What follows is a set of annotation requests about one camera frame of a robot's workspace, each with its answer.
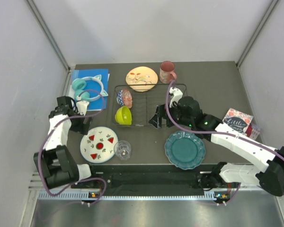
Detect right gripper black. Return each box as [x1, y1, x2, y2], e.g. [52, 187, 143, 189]
[149, 100, 193, 130]

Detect lime green bowl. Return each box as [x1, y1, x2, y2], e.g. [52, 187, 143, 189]
[115, 106, 132, 125]

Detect orange blue patterned bowl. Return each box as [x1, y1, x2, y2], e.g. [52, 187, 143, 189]
[116, 88, 133, 109]

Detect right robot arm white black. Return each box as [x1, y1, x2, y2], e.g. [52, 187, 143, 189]
[149, 96, 284, 196]

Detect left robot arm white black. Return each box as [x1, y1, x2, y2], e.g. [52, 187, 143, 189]
[34, 96, 98, 189]

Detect watermelon pattern plate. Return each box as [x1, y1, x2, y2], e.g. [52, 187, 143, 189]
[80, 127, 118, 164]

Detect teal cat ear headphones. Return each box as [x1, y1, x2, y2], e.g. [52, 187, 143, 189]
[72, 74, 108, 102]

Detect pink mug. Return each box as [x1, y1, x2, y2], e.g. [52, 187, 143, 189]
[160, 61, 177, 84]

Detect teal scalloped plate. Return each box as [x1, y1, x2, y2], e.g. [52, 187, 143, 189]
[164, 131, 206, 170]

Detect peach bird plate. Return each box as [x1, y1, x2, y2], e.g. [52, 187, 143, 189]
[125, 66, 159, 92]

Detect clear drinking glass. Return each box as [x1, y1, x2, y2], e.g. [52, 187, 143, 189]
[114, 140, 131, 160]

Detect Little Women book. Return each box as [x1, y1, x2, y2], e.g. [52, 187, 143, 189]
[222, 108, 254, 134]

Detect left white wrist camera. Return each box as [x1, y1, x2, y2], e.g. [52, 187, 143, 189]
[76, 96, 89, 116]

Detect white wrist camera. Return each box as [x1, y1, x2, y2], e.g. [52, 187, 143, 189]
[169, 87, 183, 108]
[76, 96, 89, 116]

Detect black wire dish rack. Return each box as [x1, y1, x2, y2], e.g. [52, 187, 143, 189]
[112, 83, 188, 126]

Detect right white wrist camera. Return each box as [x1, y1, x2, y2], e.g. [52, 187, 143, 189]
[169, 87, 183, 108]

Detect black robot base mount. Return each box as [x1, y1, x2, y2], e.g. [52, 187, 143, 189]
[70, 163, 242, 196]

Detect white slotted cable duct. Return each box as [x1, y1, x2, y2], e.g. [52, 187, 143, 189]
[38, 191, 217, 201]

